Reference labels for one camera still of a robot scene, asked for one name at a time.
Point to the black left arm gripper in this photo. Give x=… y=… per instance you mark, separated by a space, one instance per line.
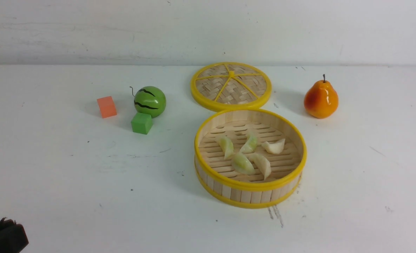
x=13 y=238

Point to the pale yellow dumpling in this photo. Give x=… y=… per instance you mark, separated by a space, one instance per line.
x=241 y=164

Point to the pale green dumpling bottom edge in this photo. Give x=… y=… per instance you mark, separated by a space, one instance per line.
x=251 y=143

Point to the cream dumpling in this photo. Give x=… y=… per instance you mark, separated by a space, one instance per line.
x=262 y=164

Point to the white dumpling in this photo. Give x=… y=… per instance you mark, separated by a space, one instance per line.
x=275 y=147

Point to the bamboo steamer tray yellow rim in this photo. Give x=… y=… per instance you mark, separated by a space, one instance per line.
x=249 y=158

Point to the woven bamboo steamer lid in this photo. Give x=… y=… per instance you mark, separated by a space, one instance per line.
x=230 y=86

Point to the orange foam cube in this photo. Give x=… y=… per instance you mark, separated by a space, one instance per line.
x=107 y=107

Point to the green foam cube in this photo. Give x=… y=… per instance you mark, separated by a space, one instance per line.
x=141 y=123

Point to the green toy watermelon ball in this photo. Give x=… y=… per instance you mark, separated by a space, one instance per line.
x=149 y=100

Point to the orange toy pear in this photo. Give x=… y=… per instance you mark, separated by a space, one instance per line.
x=321 y=101

